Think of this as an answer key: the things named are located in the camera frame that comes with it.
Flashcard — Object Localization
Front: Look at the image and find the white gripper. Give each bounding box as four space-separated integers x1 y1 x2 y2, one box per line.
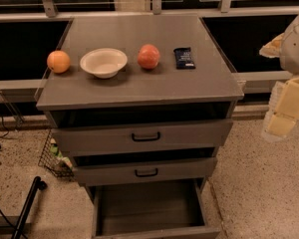
259 14 299 141

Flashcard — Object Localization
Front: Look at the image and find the red apple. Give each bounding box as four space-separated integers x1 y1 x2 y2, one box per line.
138 44 160 70

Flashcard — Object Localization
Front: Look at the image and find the grey top drawer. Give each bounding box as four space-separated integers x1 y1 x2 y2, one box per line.
52 119 233 156

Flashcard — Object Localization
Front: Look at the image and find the grey drawer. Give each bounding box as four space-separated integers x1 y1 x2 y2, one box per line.
74 157 217 186
92 179 220 239
52 119 233 156

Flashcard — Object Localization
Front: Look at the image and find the grey middle drawer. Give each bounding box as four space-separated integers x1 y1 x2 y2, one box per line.
74 157 217 186

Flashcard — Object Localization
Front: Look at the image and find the grey drawer cabinet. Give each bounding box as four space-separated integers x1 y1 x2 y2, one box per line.
35 14 245 188

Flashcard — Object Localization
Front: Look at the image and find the grey bottom drawer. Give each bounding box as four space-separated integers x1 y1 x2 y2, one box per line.
92 179 220 239

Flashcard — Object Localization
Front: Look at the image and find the dark blue snack packet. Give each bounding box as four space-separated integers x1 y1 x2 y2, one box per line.
173 47 195 70

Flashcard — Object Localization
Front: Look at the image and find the white paper bowl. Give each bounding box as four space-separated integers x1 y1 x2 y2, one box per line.
80 48 128 79

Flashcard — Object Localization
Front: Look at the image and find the orange fruit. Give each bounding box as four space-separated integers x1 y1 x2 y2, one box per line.
47 51 71 74

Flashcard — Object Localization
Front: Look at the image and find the black metal pole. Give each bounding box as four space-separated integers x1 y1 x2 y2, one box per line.
11 176 47 239

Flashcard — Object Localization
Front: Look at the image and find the black top drawer handle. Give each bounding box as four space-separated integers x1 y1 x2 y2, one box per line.
131 131 160 142

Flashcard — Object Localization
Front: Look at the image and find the black drawer handle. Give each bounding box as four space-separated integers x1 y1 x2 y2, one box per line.
135 168 158 178
131 131 160 142

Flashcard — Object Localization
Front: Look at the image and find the black middle drawer handle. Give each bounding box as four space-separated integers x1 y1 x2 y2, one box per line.
135 168 158 178

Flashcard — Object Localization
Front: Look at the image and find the black wire basket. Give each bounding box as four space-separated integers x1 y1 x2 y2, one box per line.
38 131 74 179

